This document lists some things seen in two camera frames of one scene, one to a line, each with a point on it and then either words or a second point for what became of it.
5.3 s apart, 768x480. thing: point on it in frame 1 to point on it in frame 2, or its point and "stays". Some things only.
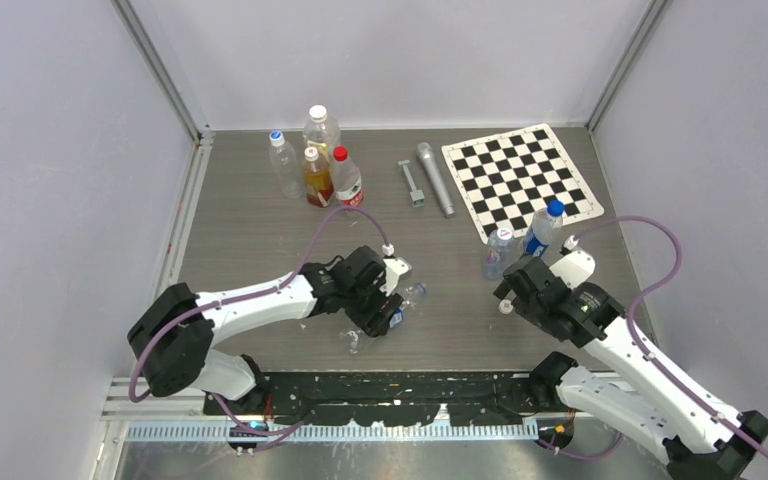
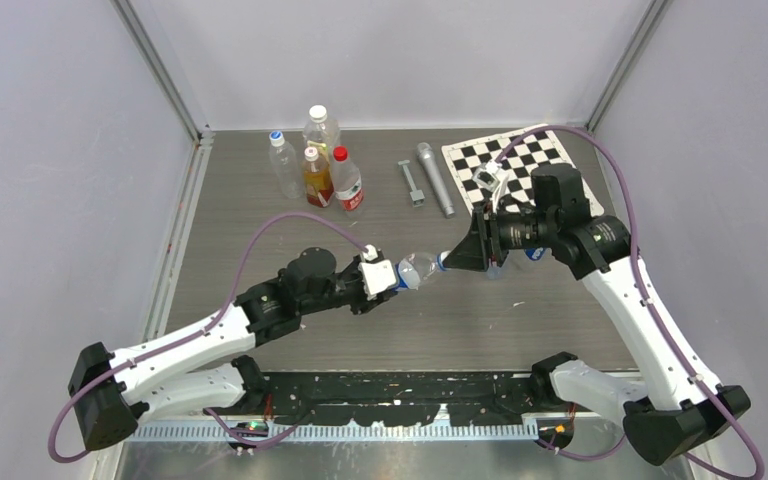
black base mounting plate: [401, 398] stays
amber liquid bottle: [317, 179] stays
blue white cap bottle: [283, 156] stays
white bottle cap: [505, 306] to [441, 257]
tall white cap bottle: [321, 131] stays
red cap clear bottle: [347, 179] stays
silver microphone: [428, 157] stays
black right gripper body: [523, 306] to [524, 230]
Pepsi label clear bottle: [355, 338] to [414, 268]
